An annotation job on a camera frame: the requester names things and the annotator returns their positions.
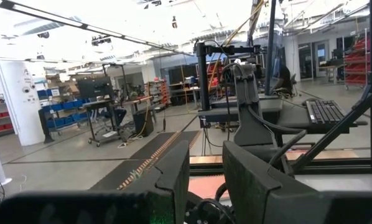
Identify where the black monitor on cart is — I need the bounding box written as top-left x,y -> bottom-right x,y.
77,76 -> 114,100

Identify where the black office chair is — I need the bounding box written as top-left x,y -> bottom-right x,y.
274,64 -> 299,97

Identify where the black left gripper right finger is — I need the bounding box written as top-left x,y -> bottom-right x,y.
221,141 -> 372,224

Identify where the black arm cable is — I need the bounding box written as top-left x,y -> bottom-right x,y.
220,62 -> 308,167

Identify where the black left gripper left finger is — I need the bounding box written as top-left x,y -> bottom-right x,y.
0,139 -> 191,224

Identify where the black computer keyboard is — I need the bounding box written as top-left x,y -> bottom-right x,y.
305,99 -> 348,124

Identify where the black hazard-striped floor mat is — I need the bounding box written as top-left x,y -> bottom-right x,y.
88,131 -> 181,191
117,129 -> 203,191

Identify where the tall rack with red bins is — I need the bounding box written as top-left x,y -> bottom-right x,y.
343,28 -> 371,91

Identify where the black rolling cart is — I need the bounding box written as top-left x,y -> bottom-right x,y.
81,98 -> 124,147

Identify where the white round column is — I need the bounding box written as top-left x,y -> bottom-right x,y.
0,60 -> 46,147

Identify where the black monitor pole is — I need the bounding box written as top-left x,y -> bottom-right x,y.
194,42 -> 263,112

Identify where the orange storage shelf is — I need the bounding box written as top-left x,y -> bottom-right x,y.
146,79 -> 172,108

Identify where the black computer tower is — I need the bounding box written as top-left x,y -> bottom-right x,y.
132,108 -> 155,138

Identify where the wooden workbench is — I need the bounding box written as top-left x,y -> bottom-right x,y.
113,95 -> 157,125

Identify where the black desk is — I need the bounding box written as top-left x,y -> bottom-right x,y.
197,95 -> 370,135

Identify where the rack with blue bins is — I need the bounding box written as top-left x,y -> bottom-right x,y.
38,98 -> 90,144

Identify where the yellow extension cable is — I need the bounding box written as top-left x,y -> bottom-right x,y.
117,102 -> 151,149

